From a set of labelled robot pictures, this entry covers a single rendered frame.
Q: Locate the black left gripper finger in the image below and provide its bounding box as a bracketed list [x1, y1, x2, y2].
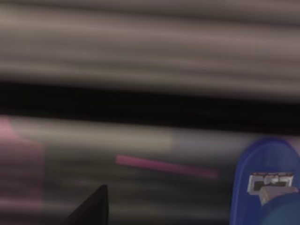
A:
[59, 184, 110, 225]

